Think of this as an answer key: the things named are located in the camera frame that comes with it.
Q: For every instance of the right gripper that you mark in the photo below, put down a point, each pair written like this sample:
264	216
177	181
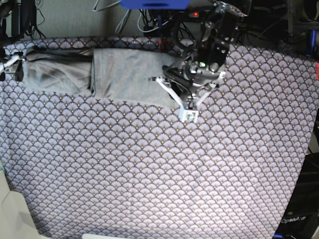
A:
13	63

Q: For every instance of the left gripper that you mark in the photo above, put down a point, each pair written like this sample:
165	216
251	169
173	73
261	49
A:
191	83

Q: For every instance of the grey T-shirt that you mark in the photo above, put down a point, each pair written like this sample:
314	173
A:
103	73

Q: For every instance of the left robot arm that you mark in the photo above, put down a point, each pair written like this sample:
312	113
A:
218	24

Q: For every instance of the red table clamp centre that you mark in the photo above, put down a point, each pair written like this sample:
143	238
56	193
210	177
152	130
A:
162	46

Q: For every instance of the fan-patterned purple tablecloth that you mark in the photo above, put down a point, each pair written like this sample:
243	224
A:
129	170

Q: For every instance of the black OpenArm box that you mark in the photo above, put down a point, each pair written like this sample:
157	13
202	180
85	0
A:
301	218

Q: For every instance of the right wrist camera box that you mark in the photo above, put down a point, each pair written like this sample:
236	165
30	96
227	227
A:
2	76

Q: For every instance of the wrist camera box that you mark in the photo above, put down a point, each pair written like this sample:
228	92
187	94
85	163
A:
187	115
2	76

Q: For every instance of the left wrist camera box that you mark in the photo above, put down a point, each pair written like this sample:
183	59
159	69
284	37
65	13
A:
187	115

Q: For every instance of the blue clamp handle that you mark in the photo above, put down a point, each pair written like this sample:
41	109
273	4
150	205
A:
159	20

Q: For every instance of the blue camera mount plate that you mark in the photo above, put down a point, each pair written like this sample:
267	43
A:
155	4

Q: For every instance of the blue post right edge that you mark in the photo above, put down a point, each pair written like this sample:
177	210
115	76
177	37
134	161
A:
311	43

